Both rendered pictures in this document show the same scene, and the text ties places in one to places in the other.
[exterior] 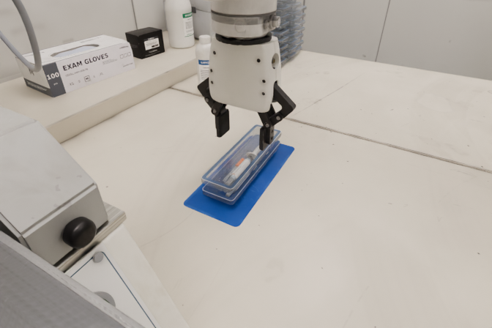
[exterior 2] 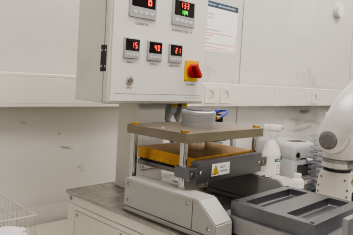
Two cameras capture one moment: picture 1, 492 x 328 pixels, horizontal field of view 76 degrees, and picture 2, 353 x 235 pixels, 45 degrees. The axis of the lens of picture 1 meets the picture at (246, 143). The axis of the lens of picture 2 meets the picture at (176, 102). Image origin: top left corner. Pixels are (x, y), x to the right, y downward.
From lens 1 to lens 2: 87 cm
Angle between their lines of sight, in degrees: 34
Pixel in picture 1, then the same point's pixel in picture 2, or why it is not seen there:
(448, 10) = not seen: outside the picture
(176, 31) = (268, 170)
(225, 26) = (330, 163)
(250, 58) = (340, 179)
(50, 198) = not seen: hidden behind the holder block
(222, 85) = (323, 192)
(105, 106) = not seen: hidden behind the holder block
